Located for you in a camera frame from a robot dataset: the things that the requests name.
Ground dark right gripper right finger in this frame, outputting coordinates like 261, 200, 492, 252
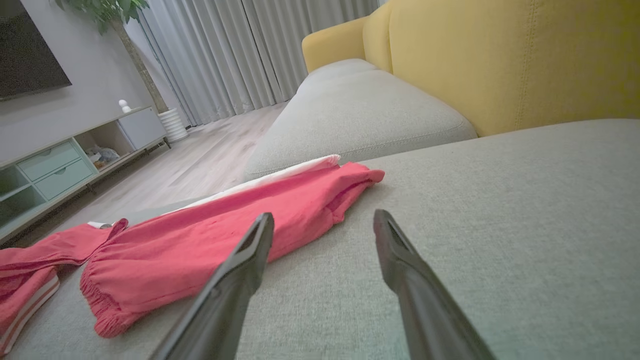
373, 209, 497, 360

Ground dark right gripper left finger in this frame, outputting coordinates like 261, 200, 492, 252
150, 212, 275, 360

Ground red shorts white side stripe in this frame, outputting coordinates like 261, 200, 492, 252
80, 154, 386, 339

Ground white ribbed plant pot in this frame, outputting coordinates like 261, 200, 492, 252
158, 108, 190, 144

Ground small items on cabinet shelf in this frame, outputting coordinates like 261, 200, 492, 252
86, 145, 121, 170

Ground small grey sofa cushion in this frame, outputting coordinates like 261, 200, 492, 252
243, 58, 478, 182

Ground pale green tv cabinet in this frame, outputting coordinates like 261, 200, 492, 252
0, 105, 172, 246

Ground grey pleated curtain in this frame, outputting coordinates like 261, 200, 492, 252
125, 0, 381, 128

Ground yellow sofa backrest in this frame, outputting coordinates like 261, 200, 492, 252
362, 0, 640, 138

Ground green potted tree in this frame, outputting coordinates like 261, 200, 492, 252
55, 0, 171, 114

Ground yellow sofa armrest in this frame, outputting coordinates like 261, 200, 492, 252
301, 16, 372, 74

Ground black wall television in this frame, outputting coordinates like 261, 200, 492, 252
0, 0, 72, 101

